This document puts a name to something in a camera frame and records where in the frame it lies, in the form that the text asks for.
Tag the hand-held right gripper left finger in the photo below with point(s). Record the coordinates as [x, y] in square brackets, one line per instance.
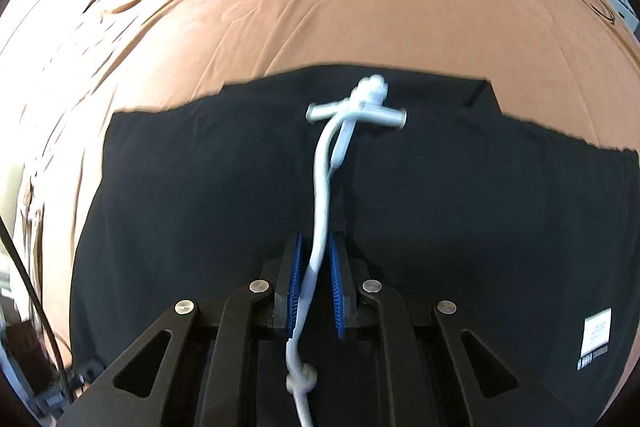
[295, 287]

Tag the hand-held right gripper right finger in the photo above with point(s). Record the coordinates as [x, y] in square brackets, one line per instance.
[337, 292]

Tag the black long-sleeve shirt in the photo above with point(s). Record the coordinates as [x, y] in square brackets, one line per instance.
[200, 182]

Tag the brown bed sheet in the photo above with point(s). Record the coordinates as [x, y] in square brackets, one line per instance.
[350, 7]

